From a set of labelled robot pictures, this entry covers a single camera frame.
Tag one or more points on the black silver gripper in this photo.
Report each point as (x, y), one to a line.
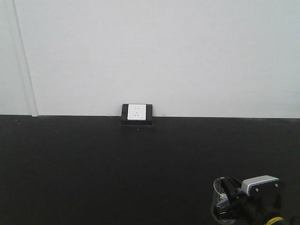
(261, 201)

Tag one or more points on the clear glass beaker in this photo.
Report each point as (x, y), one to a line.
(217, 190)

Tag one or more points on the white power socket black box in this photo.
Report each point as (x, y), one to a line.
(136, 115)

